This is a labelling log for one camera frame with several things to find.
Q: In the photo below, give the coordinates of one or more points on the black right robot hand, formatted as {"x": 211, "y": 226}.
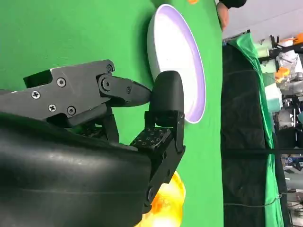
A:
{"x": 59, "y": 177}

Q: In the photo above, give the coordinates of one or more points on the person's hand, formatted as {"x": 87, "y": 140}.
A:
{"x": 223, "y": 16}

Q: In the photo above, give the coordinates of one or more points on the orange and white toy bread roll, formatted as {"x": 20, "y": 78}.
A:
{"x": 192, "y": 1}
{"x": 170, "y": 208}

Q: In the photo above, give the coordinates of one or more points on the green backdrop cloth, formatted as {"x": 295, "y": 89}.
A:
{"x": 246, "y": 45}

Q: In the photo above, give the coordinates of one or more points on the lilac plate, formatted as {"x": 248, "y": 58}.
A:
{"x": 175, "y": 47}

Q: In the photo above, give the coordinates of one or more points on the black cloth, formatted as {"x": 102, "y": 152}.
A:
{"x": 241, "y": 118}

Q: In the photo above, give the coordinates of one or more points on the black pole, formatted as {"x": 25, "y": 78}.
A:
{"x": 260, "y": 152}

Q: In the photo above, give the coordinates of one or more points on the green tablecloth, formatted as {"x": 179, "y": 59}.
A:
{"x": 71, "y": 35}

